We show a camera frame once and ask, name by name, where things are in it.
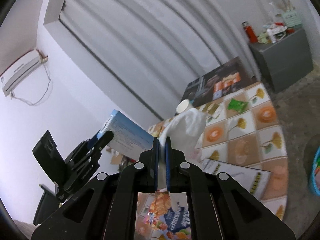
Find pink blue snack bag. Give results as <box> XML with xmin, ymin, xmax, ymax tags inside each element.
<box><xmin>144</xmin><ymin>192</ymin><xmax>192</xmax><ymax>239</ymax></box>

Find light blue carton box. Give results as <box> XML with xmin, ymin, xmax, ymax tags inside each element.
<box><xmin>97</xmin><ymin>109</ymin><xmax>153</xmax><ymax>161</ymax></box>

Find white tissue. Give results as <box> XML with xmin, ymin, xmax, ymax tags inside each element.
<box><xmin>156</xmin><ymin>107</ymin><xmax>208</xmax><ymax>193</ymax></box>

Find blue mesh trash bin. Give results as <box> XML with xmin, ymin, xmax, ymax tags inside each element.
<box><xmin>309</xmin><ymin>148</ymin><xmax>320</xmax><ymax>196</ymax></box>

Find long grey printed box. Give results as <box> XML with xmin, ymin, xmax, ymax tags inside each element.
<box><xmin>201</xmin><ymin>158</ymin><xmax>271</xmax><ymax>200</ymax></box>

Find patterned tablecloth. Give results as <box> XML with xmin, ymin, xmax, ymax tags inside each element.
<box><xmin>134</xmin><ymin>81</ymin><xmax>290</xmax><ymax>240</ymax></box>

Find small green snack packet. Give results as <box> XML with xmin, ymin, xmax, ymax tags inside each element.
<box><xmin>227</xmin><ymin>99</ymin><xmax>248</xmax><ymax>113</ymax></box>

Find white paper cup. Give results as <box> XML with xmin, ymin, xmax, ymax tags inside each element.
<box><xmin>176</xmin><ymin>99</ymin><xmax>193</xmax><ymax>114</ymax></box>

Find white air conditioner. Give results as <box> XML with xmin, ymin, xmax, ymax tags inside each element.
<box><xmin>1</xmin><ymin>49</ymin><xmax>48</xmax><ymax>96</ymax></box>

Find dark poster board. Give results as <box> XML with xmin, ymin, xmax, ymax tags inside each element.
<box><xmin>182</xmin><ymin>57</ymin><xmax>256</xmax><ymax>107</ymax></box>

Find grey cabinet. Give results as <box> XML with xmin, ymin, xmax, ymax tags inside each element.
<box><xmin>249</xmin><ymin>28</ymin><xmax>313</xmax><ymax>93</ymax></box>

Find grey curtain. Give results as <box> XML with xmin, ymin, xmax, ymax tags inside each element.
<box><xmin>43</xmin><ymin>0</ymin><xmax>283</xmax><ymax>120</ymax></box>

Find red thermos bottle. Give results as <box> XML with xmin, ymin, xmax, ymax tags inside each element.
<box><xmin>242</xmin><ymin>21</ymin><xmax>258</xmax><ymax>43</ymax></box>

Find small white bottle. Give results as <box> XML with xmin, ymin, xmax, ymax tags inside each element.
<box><xmin>266</xmin><ymin>29</ymin><xmax>277</xmax><ymax>43</ymax></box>

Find mint green desk calendar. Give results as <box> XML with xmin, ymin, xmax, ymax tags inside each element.
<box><xmin>282</xmin><ymin>10</ymin><xmax>302</xmax><ymax>28</ymax></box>

